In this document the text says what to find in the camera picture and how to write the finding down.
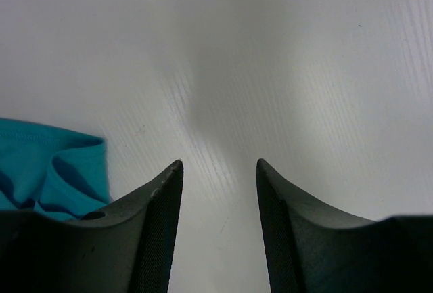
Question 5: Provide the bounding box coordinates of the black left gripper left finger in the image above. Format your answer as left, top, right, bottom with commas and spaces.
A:
1, 160, 183, 292

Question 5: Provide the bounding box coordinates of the teal t shirt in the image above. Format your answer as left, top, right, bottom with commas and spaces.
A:
1, 118, 111, 221

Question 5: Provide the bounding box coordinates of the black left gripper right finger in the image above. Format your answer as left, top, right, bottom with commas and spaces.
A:
256, 159, 432, 292

